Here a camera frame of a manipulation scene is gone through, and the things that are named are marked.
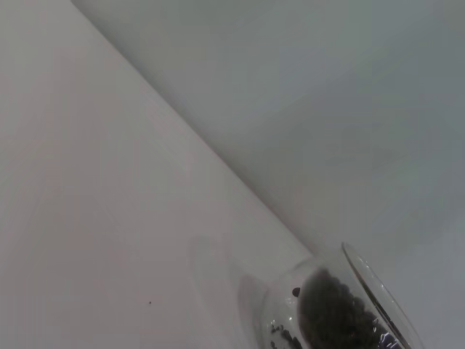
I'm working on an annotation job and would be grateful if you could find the clear double-wall glass cup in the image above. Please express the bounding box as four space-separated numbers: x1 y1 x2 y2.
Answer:
250 241 419 349

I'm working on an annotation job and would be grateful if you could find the pile of coffee beans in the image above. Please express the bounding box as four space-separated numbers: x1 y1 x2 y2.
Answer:
270 274 404 349

